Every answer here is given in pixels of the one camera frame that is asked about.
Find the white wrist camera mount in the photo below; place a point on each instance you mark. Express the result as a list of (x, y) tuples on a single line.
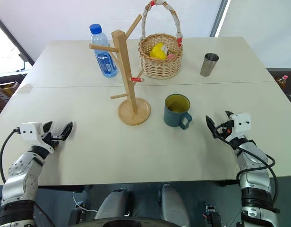
[(29, 130), (241, 121)]

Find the grey rounded robot leg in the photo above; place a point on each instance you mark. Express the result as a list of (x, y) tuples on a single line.
[(114, 203), (171, 205)]

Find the yellow plush toy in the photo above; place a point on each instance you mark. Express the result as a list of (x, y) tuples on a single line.
[(157, 50)]

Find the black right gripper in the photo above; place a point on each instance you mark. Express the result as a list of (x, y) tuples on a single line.
[(224, 131)]

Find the amber bottle with pink cap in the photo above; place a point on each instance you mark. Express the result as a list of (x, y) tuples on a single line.
[(281, 82)]

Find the small pink item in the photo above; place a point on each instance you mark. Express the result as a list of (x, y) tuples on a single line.
[(171, 55)]

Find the black device under table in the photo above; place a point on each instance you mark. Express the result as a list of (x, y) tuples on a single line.
[(77, 212), (212, 214)]

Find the wooden mug tree stand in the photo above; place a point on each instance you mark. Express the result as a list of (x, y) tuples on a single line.
[(123, 61)]

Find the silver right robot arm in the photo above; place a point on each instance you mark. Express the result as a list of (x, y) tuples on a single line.
[(254, 179)]

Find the stainless steel cup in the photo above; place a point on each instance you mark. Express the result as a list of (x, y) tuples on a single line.
[(208, 66)]

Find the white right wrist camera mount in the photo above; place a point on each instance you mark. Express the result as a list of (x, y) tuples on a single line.
[(241, 121)]

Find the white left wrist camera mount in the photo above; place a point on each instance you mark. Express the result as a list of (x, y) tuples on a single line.
[(29, 130)]

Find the brown cardboard box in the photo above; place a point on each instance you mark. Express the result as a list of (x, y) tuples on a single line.
[(7, 88)]

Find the red white tape marker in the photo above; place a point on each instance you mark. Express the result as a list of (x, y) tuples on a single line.
[(137, 79)]

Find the teal mug with yellow inside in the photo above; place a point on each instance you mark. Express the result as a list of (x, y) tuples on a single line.
[(172, 118)]

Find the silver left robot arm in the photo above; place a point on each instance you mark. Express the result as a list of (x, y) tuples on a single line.
[(20, 170)]

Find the clear blue-capped water bottle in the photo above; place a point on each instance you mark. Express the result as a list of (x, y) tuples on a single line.
[(105, 59)]

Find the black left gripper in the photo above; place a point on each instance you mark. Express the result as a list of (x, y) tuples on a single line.
[(51, 139)]

